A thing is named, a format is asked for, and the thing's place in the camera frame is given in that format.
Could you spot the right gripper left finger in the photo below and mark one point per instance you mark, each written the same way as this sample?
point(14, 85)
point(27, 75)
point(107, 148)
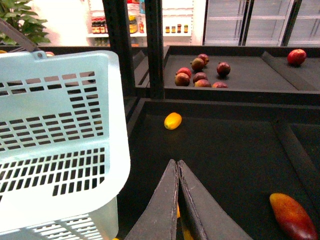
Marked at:
point(159, 219)

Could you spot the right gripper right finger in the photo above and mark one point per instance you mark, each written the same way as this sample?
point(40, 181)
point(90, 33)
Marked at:
point(202, 218)

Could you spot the light blue plastic basket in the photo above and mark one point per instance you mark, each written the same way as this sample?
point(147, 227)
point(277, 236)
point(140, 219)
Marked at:
point(64, 153)

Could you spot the red yellow mango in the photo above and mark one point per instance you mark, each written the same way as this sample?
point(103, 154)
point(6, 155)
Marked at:
point(292, 218)

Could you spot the small yellow lemon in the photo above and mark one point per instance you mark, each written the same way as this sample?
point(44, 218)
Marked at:
point(172, 121)

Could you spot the red apple far right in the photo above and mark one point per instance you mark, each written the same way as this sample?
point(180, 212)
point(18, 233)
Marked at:
point(296, 57)

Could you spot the glass door refrigerator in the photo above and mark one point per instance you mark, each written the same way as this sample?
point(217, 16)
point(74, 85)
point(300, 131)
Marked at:
point(272, 23)

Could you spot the white grocery shelf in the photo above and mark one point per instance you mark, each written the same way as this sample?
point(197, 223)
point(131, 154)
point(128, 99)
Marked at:
point(176, 18)

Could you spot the green potted plant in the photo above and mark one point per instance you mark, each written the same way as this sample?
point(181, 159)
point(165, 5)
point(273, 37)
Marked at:
point(20, 15)

